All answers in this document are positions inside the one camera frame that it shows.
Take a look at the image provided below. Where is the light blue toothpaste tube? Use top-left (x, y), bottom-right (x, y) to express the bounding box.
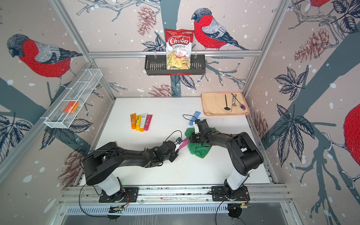
top-left (189, 111), bottom-right (201, 126)

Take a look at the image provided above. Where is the light pink toothpaste tube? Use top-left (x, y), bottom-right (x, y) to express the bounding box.
top-left (178, 138), bottom-right (189, 150)

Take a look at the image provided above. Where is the green microfibre cloth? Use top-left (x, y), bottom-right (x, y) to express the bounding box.
top-left (185, 127), bottom-right (212, 158)

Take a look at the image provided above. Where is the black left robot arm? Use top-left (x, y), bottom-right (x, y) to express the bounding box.
top-left (82, 137), bottom-right (183, 196)

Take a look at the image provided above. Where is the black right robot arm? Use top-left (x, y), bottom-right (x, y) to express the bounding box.
top-left (190, 119), bottom-right (263, 191)

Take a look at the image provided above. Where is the dark pink toothpaste tube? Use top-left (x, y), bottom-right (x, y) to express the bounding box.
top-left (144, 114), bottom-right (153, 131)

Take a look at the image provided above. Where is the white orange-capped toothpaste tube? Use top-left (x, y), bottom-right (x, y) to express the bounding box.
top-left (139, 113), bottom-right (148, 132)

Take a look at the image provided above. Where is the yellow toothpaste tube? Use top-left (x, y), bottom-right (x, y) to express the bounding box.
top-left (136, 114), bottom-right (142, 131)

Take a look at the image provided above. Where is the orange toothpaste tube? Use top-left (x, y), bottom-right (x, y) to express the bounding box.
top-left (130, 113), bottom-right (137, 129)

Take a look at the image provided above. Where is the beige cloth mat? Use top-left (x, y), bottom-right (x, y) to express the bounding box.
top-left (201, 92), bottom-right (250, 116)

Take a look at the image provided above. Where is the black ladle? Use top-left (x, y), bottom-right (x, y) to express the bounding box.
top-left (224, 94), bottom-right (231, 111)

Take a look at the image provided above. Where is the purple spoon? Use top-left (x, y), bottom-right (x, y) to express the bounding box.
top-left (235, 97), bottom-right (246, 111)

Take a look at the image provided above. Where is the red cassava chips bag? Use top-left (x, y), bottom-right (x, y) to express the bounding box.
top-left (165, 29), bottom-right (194, 70)

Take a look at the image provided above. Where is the orange packet in basket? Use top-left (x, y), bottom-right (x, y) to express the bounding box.
top-left (64, 101), bottom-right (80, 113)

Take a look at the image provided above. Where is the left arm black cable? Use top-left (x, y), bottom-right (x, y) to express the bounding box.
top-left (78, 130), bottom-right (183, 219)

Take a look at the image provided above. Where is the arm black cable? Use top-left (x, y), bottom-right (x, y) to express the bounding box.
top-left (182, 113), bottom-right (228, 225)
top-left (78, 130), bottom-right (183, 219)

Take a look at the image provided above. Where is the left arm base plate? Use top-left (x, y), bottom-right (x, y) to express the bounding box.
top-left (99, 187), bottom-right (139, 203)

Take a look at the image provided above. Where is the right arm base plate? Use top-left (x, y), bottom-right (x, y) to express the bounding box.
top-left (211, 185), bottom-right (250, 202)

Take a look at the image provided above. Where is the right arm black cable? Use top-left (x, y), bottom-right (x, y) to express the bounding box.
top-left (182, 113), bottom-right (228, 225)

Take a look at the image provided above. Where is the black wall basket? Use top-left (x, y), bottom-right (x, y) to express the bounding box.
top-left (145, 55), bottom-right (206, 76)

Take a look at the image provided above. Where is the aluminium front rail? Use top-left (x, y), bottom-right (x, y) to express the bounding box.
top-left (57, 184), bottom-right (293, 205)

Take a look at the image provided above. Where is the white wire shelf basket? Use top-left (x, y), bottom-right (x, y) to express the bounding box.
top-left (44, 68), bottom-right (103, 129)

